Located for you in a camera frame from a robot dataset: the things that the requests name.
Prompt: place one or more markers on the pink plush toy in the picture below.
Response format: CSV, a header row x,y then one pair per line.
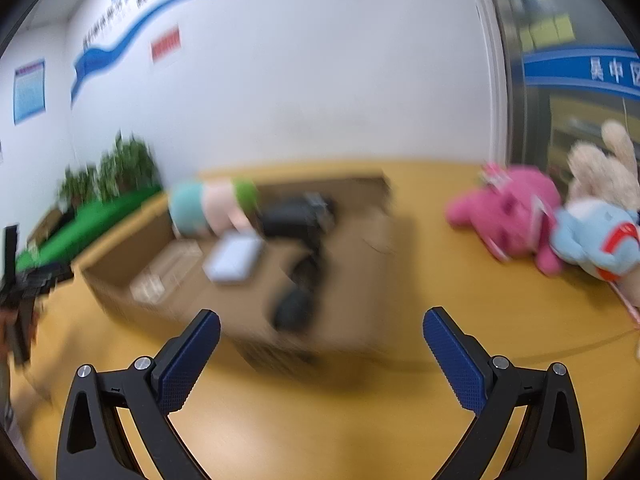
x,y
510,215

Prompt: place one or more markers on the wooden desktop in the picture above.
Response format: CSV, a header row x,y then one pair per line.
x,y
350,435

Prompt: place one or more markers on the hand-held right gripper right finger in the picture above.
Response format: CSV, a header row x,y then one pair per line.
x,y
452,357

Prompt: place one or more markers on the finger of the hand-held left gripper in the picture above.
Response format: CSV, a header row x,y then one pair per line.
x,y
50,275

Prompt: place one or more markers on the green cloth covered table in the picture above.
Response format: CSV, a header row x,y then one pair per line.
x,y
90,230

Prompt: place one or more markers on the blue framed wall poster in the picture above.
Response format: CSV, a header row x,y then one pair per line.
x,y
29,91

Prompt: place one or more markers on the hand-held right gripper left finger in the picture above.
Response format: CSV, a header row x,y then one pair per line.
x,y
187,360

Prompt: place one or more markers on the potted green plant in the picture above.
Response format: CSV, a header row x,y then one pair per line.
x,y
130,165
77,185

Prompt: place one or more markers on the pig plush toy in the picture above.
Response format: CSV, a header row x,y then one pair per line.
x,y
210,207

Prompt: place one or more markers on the yellow sticky notes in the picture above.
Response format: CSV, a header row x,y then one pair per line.
x,y
545,32

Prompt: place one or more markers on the blue wave wall decoration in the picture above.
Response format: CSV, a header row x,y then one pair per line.
x,y
95,62

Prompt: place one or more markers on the clear phone case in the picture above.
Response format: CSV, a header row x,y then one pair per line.
x,y
155,277

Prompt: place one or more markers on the white phone stand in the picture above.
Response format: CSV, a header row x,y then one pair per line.
x,y
232,257

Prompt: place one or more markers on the cardboard box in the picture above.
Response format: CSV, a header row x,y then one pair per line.
x,y
350,280

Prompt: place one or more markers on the red wall sign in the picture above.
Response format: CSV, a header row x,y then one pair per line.
x,y
165,44

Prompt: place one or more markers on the black box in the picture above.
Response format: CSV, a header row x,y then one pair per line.
x,y
300,215

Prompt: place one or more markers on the beige plush toy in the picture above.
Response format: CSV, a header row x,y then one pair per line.
x,y
600,170

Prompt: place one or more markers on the blue plush toy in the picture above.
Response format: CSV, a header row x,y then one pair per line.
x,y
590,235

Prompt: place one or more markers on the blue band on glass door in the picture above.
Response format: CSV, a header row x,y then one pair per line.
x,y
575,70

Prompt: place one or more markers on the black object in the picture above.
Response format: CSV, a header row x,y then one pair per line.
x,y
295,305

